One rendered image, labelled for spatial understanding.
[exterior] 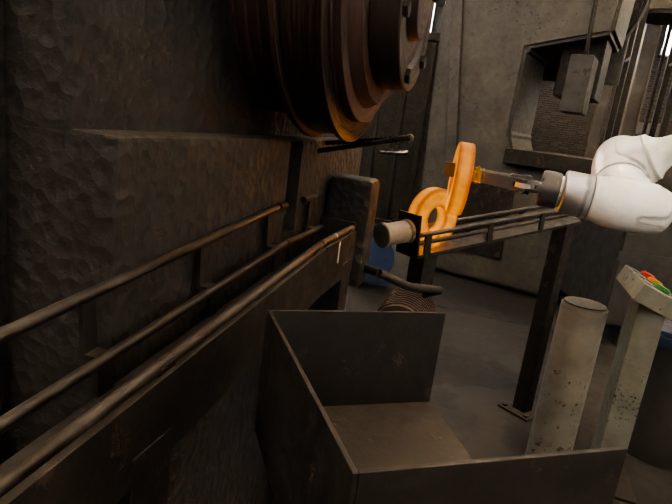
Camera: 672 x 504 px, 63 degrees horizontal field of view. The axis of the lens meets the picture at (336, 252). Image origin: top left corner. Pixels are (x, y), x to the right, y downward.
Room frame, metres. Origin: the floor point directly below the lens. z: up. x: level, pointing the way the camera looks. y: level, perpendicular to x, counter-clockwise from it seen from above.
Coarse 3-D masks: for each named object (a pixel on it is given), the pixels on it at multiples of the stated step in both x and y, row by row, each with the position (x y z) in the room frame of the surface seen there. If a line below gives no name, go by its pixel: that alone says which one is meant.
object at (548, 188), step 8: (544, 176) 1.11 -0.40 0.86; (552, 176) 1.11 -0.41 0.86; (560, 176) 1.11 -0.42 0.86; (536, 184) 1.11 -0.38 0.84; (544, 184) 1.10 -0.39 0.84; (552, 184) 1.10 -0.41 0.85; (560, 184) 1.10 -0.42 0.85; (536, 192) 1.11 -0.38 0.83; (544, 192) 1.10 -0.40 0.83; (552, 192) 1.10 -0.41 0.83; (560, 192) 1.10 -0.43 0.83; (536, 200) 1.13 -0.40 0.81; (544, 200) 1.11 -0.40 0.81; (552, 200) 1.10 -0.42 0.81; (552, 208) 1.12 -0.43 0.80
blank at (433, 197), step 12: (420, 192) 1.36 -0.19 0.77; (432, 192) 1.34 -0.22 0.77; (444, 192) 1.37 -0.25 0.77; (420, 204) 1.32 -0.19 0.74; (432, 204) 1.35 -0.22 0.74; (444, 204) 1.37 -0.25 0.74; (444, 216) 1.39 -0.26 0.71; (456, 216) 1.41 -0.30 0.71; (432, 228) 1.39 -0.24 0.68; (444, 228) 1.38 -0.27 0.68; (420, 240) 1.33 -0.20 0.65
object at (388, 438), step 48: (288, 336) 0.53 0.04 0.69; (336, 336) 0.54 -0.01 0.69; (384, 336) 0.56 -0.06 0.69; (432, 336) 0.58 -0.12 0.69; (288, 384) 0.42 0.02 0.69; (336, 384) 0.55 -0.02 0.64; (384, 384) 0.57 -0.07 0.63; (432, 384) 0.59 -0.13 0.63; (288, 432) 0.40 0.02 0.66; (336, 432) 0.31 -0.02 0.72; (384, 432) 0.51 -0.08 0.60; (432, 432) 0.53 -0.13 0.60; (288, 480) 0.39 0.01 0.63; (336, 480) 0.29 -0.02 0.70; (384, 480) 0.28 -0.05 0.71; (432, 480) 0.29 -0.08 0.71; (480, 480) 0.30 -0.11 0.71; (528, 480) 0.32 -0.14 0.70; (576, 480) 0.33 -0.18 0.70
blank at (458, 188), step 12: (468, 144) 1.16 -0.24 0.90; (456, 156) 1.18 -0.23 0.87; (468, 156) 1.13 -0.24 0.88; (456, 168) 1.12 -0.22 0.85; (468, 168) 1.11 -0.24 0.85; (456, 180) 1.11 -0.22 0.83; (468, 180) 1.11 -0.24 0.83; (456, 192) 1.11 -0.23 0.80; (468, 192) 1.11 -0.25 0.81; (456, 204) 1.12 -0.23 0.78
